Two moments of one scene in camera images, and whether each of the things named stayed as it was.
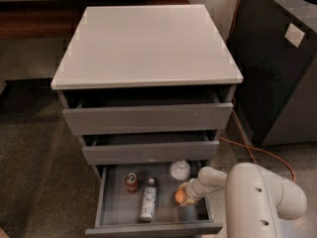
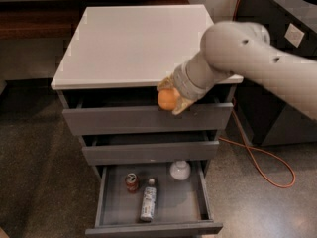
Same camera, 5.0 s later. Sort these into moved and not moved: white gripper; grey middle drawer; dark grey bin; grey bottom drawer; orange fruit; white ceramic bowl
Moved: orange fruit; white gripper
Not moved: grey bottom drawer; dark grey bin; grey middle drawer; white ceramic bowl
